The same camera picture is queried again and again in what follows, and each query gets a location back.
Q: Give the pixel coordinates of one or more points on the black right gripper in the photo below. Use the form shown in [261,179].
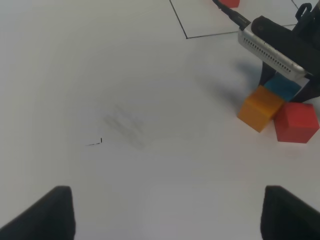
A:
[307,26]

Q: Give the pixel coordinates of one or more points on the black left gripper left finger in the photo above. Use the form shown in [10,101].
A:
[52,217]

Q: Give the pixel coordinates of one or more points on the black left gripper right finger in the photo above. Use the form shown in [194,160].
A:
[286,217]

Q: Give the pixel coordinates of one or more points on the blue cube block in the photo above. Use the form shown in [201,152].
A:
[282,87]

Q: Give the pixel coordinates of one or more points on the orange cube block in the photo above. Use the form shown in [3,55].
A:
[259,108]

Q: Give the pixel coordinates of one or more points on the template red cube block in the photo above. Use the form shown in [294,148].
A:
[230,3]

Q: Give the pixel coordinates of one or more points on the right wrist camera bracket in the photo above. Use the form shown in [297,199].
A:
[280,49]

